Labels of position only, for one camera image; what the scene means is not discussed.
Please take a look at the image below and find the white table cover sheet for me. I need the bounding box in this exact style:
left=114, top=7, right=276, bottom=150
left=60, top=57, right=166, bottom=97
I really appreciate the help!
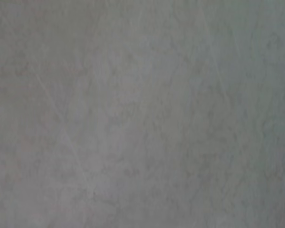
left=0, top=0, right=285, bottom=228

